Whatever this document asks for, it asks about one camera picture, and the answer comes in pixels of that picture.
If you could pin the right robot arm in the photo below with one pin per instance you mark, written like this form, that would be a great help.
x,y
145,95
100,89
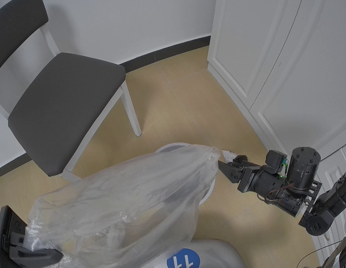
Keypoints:
x,y
304,169

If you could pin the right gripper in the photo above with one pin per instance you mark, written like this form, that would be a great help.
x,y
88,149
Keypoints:
x,y
254,180

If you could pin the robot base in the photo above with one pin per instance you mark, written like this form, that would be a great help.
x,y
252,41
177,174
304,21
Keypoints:
x,y
212,253

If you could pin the white wardrobe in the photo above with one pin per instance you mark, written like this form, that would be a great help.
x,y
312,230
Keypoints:
x,y
273,52

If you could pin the grey seat white chair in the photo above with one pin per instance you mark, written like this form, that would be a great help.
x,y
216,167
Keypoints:
x,y
64,99

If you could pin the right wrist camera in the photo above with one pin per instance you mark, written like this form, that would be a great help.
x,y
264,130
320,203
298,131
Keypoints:
x,y
274,159

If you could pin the white printed wrapper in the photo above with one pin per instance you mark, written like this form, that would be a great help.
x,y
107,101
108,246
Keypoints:
x,y
227,155

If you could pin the clear plastic bag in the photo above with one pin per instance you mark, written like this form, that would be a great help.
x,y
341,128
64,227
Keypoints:
x,y
133,191

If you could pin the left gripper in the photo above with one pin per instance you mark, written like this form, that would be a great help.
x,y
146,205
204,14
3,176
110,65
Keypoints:
x,y
1,250

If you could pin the white trash bin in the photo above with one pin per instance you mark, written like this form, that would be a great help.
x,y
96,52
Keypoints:
x,y
209,188

